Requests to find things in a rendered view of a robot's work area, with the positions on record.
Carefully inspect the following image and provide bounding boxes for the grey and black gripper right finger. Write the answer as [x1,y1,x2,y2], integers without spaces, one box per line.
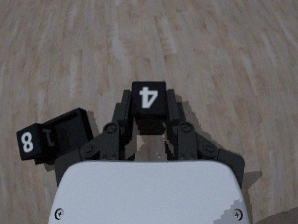
[165,89,245,189]

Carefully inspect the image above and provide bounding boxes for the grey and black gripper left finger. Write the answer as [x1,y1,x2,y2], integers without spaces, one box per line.
[54,90,134,188]

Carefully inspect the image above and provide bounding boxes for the black calendar cube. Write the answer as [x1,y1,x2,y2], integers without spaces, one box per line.
[131,81,167,119]
[16,123,60,161]

